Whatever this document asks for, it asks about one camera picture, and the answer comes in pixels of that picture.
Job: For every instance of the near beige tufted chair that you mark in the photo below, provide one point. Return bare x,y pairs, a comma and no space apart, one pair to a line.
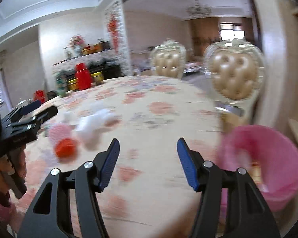
235,74

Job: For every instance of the chandelier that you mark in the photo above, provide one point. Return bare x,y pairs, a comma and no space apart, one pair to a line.
199,10

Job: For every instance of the red thermos jug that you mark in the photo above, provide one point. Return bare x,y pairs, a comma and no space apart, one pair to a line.
83,76

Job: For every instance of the pink foam fruit net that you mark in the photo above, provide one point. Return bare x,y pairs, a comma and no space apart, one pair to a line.
61,139

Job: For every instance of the sideboard with lace cover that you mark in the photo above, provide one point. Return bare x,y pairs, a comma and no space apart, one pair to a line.
106,61

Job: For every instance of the yellow lid jar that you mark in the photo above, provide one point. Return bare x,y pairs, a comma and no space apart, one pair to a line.
72,85

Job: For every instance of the floral tablecloth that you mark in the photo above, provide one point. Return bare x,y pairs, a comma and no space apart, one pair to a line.
148,194

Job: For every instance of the dark contents jar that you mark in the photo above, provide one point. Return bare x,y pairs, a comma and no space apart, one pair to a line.
97,77

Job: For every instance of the red chinese knot ornament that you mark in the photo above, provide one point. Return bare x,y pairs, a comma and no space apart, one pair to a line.
112,28

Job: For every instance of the white foam block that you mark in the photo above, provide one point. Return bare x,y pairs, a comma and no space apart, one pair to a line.
90,128

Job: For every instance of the beige tufted chair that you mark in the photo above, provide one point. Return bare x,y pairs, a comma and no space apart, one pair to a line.
168,59
235,74

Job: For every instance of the far beige tufted chair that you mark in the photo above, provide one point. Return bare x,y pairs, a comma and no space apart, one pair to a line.
168,59

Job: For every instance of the brown curtain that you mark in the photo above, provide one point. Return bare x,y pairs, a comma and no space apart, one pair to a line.
204,31

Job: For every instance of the red plastic stool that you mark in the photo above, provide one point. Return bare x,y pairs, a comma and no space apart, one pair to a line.
39,96

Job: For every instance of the pink trash bin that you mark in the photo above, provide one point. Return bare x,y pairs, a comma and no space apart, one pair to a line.
268,156

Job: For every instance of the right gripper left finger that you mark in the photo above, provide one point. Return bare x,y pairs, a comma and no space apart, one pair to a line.
66,198

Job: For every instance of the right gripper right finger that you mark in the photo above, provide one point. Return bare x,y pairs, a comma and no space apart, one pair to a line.
248,214

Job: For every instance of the flower vase bouquet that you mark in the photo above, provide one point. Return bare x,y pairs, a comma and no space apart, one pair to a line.
77,43

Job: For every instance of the left hand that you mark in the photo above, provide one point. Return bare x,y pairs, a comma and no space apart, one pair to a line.
6,166

